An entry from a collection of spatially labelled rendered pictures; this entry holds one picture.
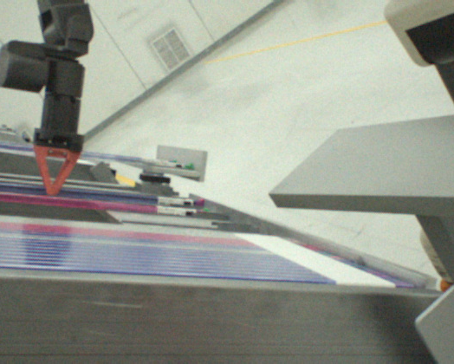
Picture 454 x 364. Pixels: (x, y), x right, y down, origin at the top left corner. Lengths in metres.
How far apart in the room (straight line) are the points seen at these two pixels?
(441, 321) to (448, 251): 0.73
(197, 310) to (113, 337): 0.06
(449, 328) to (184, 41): 8.56
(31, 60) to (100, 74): 7.69
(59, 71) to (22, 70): 0.06
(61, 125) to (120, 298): 0.58
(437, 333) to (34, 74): 0.68
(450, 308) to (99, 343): 0.26
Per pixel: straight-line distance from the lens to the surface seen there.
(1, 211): 1.11
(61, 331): 0.44
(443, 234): 1.21
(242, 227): 0.87
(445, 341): 0.53
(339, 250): 0.70
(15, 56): 0.98
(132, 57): 8.78
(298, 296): 0.49
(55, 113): 1.00
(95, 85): 8.65
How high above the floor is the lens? 1.05
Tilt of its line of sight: 17 degrees down
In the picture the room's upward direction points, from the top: 34 degrees counter-clockwise
